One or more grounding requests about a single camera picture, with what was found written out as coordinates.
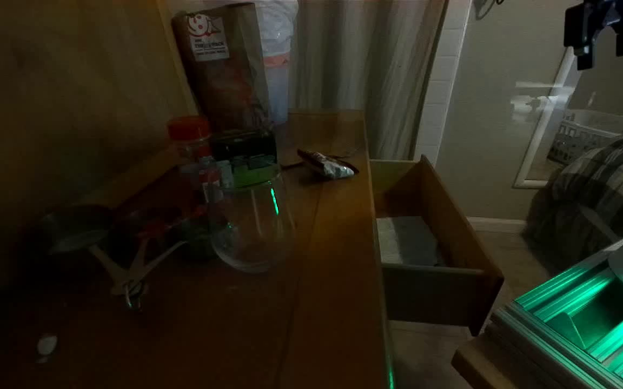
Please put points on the brown paper bag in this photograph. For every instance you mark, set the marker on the brown paper bag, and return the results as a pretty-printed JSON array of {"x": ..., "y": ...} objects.
[{"x": 226, "y": 79}]

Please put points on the aluminium robot stand frame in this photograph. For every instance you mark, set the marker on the aluminium robot stand frame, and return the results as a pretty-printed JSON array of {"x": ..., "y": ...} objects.
[{"x": 578, "y": 331}]

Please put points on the white laundry basket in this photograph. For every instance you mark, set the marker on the white laundry basket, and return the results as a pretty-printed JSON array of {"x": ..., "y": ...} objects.
[{"x": 586, "y": 133}]

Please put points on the white plastic bag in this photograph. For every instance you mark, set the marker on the white plastic bag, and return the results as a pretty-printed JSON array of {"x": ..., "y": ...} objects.
[{"x": 282, "y": 44}]

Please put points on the small white lump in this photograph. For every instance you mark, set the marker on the small white lump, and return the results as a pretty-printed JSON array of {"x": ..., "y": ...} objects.
[{"x": 46, "y": 347}]

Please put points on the plaid blanket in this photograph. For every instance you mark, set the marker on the plaid blanket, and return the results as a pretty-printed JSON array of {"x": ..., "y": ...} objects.
[{"x": 600, "y": 195}]

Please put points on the metal measuring spoon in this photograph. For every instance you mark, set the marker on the metal measuring spoon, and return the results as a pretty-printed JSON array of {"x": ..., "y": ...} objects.
[{"x": 135, "y": 278}]

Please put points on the chip packet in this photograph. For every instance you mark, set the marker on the chip packet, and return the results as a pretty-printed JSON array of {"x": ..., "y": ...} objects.
[{"x": 325, "y": 166}]

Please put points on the wooden dresser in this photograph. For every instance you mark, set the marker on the wooden dresser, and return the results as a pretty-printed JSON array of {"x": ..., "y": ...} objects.
[{"x": 325, "y": 304}]

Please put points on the small dark green bowl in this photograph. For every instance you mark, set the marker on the small dark green bowl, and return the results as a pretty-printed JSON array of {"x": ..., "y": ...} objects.
[{"x": 196, "y": 249}]

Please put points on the steel measuring cup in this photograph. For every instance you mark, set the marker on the steel measuring cup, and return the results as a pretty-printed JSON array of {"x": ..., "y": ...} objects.
[{"x": 74, "y": 229}]

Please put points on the clear glass bowl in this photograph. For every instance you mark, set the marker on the clear glass bowl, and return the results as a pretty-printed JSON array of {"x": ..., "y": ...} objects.
[{"x": 254, "y": 229}]

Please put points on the red-lid spice bottle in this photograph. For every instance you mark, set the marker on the red-lid spice bottle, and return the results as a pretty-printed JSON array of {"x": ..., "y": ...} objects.
[{"x": 191, "y": 133}]

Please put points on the red measuring cup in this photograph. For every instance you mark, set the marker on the red measuring cup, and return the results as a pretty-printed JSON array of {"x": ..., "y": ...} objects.
[{"x": 151, "y": 224}]

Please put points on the white door frame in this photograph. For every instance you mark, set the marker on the white door frame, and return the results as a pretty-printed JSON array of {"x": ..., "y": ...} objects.
[{"x": 445, "y": 79}]

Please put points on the small clear bottle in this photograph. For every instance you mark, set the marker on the small clear bottle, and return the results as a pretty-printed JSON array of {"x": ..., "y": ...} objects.
[{"x": 212, "y": 180}]

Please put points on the wooden drawer with round knob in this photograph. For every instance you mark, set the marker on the wooden drawer with round knob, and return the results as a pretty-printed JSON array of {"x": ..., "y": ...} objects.
[{"x": 433, "y": 294}]

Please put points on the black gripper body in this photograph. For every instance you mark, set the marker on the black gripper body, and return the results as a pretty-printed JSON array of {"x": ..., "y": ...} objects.
[{"x": 605, "y": 12}]

